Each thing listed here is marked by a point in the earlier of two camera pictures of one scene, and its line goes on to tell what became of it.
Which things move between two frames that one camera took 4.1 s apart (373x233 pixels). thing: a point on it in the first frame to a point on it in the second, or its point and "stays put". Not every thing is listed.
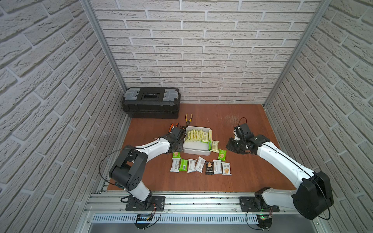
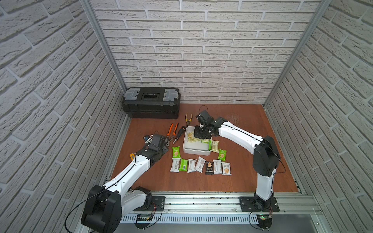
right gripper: [229, 146] to [196, 134]
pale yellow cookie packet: [215, 146] stays put
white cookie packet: [217, 166] stays put
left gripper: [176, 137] to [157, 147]
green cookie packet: [176, 155] stays put
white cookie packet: [226, 168] stays put
